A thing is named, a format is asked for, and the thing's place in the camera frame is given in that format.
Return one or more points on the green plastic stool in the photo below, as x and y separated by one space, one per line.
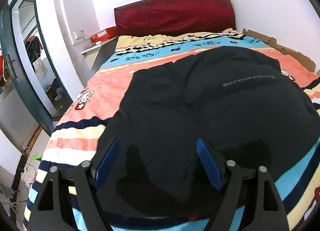
37 157

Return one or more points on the grey metal door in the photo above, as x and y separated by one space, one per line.
17 123

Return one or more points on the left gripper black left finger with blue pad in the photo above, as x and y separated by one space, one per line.
53 208

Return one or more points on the folding side table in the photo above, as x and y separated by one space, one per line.
14 201

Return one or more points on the teal framed open door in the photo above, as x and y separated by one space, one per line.
20 70

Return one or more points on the dark red padded headboard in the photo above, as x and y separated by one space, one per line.
174 17

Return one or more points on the large black padded jacket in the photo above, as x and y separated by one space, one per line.
233 98

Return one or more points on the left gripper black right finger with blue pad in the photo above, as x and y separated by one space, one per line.
249 195

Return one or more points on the Hello Kitty striped blanket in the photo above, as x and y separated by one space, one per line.
75 138

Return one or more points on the hanging dark clothes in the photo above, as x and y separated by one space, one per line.
33 48

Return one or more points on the brown cardboard beside bed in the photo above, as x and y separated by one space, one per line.
272 42

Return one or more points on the white bedside shelf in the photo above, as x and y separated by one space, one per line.
98 54

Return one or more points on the white wall switch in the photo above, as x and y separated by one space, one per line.
79 34

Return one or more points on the red box on shelf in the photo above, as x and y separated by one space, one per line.
104 35

